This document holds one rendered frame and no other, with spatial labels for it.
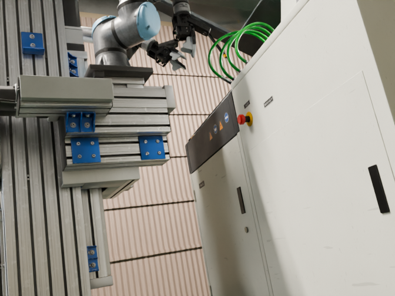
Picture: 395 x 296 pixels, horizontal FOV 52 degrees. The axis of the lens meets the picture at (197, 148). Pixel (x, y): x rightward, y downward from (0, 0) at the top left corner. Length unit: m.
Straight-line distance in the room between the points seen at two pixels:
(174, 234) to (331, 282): 2.86
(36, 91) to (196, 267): 2.97
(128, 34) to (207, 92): 3.07
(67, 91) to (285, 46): 0.64
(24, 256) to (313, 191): 0.91
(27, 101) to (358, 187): 0.91
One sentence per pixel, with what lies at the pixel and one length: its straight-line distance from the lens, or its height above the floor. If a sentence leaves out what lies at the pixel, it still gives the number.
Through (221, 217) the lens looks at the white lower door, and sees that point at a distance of 1.77.
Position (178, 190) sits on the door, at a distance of 3.98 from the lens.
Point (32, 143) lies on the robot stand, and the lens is 1.52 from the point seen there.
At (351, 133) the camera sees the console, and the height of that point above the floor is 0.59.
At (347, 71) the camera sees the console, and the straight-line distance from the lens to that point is 0.99.
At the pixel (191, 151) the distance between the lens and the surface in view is 2.07.
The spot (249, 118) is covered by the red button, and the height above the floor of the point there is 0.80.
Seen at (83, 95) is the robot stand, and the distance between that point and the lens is 1.26.
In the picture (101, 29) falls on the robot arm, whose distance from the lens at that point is 1.56.
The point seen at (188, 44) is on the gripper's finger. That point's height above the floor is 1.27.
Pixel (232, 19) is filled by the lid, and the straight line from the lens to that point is 2.40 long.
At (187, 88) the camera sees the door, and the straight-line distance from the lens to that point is 4.41.
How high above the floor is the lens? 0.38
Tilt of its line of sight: 14 degrees up
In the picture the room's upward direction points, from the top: 10 degrees counter-clockwise
